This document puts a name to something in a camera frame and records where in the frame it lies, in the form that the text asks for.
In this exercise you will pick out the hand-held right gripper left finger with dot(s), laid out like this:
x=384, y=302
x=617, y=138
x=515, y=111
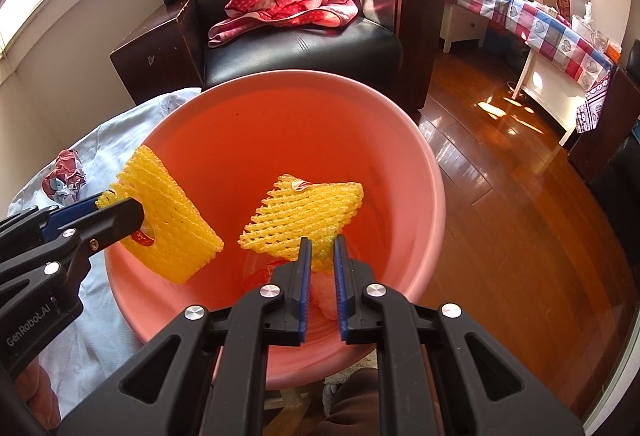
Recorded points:
x=304, y=291

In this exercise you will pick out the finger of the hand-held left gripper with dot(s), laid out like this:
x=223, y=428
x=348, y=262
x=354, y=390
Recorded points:
x=115, y=218
x=75, y=213

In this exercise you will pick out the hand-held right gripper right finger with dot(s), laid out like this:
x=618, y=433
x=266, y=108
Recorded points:
x=341, y=291

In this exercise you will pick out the patterned paper ball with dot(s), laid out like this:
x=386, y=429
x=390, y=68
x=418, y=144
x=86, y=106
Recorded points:
x=65, y=176

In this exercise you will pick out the yellow foam fruit net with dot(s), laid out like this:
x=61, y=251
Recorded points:
x=300, y=211
x=165, y=216

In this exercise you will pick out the pink plastic basin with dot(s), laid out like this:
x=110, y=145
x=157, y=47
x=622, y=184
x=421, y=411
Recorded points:
x=260, y=131

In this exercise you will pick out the pink plastic bag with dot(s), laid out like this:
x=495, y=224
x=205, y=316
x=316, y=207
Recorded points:
x=322, y=296

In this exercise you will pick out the light blue bed sheet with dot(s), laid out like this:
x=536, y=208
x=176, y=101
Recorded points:
x=110, y=141

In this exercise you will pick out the person's leg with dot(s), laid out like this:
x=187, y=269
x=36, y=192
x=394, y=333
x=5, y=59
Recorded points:
x=355, y=406

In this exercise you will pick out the wooden stool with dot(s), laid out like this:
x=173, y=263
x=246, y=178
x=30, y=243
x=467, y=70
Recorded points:
x=287, y=411

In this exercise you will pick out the dark wooden end table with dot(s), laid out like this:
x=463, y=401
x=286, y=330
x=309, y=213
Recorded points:
x=150, y=56
x=410, y=31

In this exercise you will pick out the black leather armchair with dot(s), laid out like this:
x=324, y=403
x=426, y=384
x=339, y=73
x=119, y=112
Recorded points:
x=300, y=56

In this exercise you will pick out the pink polka-dot cloth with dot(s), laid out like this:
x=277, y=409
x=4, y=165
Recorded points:
x=285, y=1

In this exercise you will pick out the white table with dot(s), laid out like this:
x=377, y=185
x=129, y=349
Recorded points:
x=550, y=96

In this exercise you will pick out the white drawer cabinet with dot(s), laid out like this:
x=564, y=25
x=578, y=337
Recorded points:
x=462, y=26

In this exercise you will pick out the dark wooden cabinet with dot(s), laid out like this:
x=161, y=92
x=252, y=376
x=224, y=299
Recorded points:
x=605, y=126

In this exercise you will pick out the checked heart-print tablecloth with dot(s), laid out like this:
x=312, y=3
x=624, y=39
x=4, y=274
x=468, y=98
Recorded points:
x=540, y=26

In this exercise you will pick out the clear glass jug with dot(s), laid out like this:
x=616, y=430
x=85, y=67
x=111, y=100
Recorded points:
x=598, y=40

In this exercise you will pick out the white tissue box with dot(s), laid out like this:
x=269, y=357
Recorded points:
x=582, y=24

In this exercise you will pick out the orange box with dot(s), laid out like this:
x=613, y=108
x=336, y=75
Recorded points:
x=614, y=52

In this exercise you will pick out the red sign card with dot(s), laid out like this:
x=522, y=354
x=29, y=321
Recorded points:
x=564, y=4

